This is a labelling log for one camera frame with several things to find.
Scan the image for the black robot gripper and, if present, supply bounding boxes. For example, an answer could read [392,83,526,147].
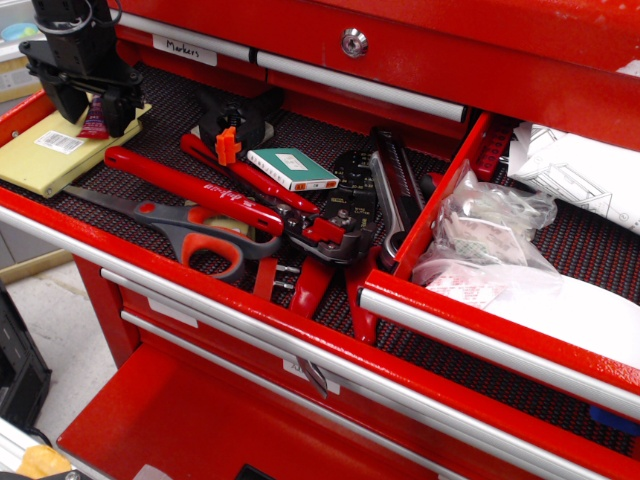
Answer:
[19,1,142,138]

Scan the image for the black orange spring clamp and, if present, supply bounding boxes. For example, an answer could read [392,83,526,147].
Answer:
[196,88,285,166]

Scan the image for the clear bag of adhesive pads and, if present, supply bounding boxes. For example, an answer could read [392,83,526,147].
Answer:
[411,166,562,310]

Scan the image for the white printed instruction sheet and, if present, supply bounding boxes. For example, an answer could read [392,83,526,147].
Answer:
[508,122,639,234]

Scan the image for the red black screwdriver handle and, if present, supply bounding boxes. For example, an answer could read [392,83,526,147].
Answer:
[419,172,443,203]

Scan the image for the open bottom red drawer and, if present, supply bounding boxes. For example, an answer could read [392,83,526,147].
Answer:
[58,345,437,479]

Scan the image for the black plastic crate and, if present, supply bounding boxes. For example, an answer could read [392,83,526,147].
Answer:
[1,284,52,429]

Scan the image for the blue tape piece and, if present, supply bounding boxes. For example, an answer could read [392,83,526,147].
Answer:
[589,405,640,437]

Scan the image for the red bit holder strip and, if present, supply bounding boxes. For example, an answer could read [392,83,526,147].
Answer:
[253,257,301,301]

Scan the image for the silver black utility knife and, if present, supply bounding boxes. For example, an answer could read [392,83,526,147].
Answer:
[369,127,425,271]

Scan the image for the white markers label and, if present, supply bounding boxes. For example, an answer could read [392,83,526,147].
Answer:
[152,34,218,66]

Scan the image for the yellow flat plastic case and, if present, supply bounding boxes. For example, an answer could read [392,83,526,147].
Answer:
[1,104,151,198]

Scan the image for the cardboard box on shelf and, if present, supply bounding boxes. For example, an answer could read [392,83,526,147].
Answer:
[0,56,41,103]

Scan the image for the black red crimping pliers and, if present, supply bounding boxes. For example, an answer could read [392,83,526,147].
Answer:
[289,150,381,344]

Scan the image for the red tool chest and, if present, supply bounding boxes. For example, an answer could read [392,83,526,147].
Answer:
[1,1,639,479]

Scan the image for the red handled wire stripper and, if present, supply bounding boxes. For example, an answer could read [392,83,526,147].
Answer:
[104,134,350,266]

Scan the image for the open red drawer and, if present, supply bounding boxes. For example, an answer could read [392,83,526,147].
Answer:
[359,113,639,422]
[58,345,437,479]
[0,38,640,480]

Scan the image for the silver cabinet key lock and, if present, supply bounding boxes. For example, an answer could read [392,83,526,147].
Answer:
[340,28,369,58]

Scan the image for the open right red drawer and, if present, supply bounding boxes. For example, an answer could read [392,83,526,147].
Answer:
[359,113,639,422]

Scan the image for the open left red drawer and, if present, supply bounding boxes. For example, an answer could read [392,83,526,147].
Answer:
[0,38,640,480]

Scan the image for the white rounded plastic object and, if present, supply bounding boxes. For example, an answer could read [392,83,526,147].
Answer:
[484,268,639,368]

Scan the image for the grey orange scissors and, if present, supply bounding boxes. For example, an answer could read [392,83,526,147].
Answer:
[64,185,281,283]

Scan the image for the small red glue tube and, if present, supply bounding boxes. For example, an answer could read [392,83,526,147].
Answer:
[77,95,109,140]

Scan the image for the green white small box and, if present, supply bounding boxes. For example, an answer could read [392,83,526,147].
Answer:
[246,148,340,192]

